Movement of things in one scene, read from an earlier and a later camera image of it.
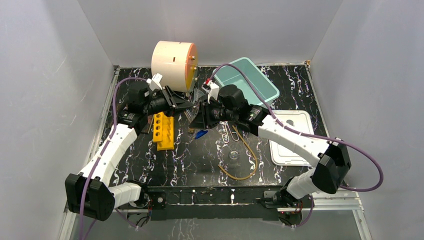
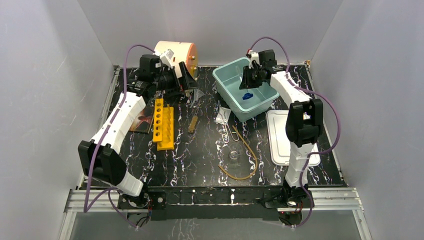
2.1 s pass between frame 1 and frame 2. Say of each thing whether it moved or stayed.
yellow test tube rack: stayed
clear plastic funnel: stayed
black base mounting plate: stayed
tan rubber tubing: stayed
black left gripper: moved
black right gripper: moved
